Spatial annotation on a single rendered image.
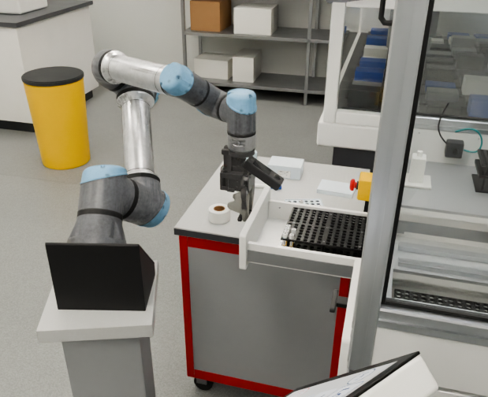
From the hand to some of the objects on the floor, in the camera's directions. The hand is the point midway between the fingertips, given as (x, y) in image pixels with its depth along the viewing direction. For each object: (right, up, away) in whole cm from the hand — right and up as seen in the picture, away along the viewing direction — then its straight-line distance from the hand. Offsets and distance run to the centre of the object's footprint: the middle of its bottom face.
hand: (248, 214), depth 153 cm
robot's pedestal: (-40, -87, +28) cm, 100 cm away
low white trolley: (+12, -61, +77) cm, 99 cm away
